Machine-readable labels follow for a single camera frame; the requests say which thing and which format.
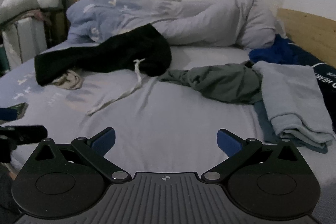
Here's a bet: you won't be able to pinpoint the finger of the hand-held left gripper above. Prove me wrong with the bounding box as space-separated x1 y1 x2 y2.
0 103 28 123
0 125 48 146

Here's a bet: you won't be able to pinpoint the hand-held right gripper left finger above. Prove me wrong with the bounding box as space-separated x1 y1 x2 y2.
34 127 132 183

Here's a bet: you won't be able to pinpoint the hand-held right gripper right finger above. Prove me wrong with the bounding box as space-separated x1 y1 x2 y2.
201 128 303 184

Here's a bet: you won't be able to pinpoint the grey-green shirt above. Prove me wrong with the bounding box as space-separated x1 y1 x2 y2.
159 61 263 105

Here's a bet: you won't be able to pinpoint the black drawstring pants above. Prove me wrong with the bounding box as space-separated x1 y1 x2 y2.
34 23 173 116

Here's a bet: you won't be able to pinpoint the bed with light blue sheet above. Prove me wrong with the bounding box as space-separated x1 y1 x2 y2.
0 42 336 224

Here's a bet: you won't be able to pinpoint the beige cloth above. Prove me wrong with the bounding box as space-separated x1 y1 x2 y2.
51 69 83 90

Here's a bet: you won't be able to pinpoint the light blue folded garment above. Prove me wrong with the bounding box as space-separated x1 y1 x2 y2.
253 61 336 149

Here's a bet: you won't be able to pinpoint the white storage box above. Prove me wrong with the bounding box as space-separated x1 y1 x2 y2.
2 18 48 63

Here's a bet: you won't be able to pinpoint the royal blue garment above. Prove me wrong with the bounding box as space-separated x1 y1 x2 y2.
249 34 300 65

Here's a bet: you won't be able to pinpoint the pink cloth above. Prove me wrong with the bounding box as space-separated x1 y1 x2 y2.
25 9 54 24

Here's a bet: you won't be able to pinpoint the brown cabinet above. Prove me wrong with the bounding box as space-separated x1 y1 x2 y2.
44 0 78 47

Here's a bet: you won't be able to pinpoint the white plush pillow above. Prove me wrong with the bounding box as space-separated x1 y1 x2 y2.
0 0 64 22

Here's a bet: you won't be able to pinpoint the navy printed blanket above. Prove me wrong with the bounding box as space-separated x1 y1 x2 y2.
286 40 336 135

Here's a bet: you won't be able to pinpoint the light blue duvet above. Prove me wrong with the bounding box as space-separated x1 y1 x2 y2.
66 0 278 51

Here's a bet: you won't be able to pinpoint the wooden headboard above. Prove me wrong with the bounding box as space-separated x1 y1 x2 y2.
277 7 336 69

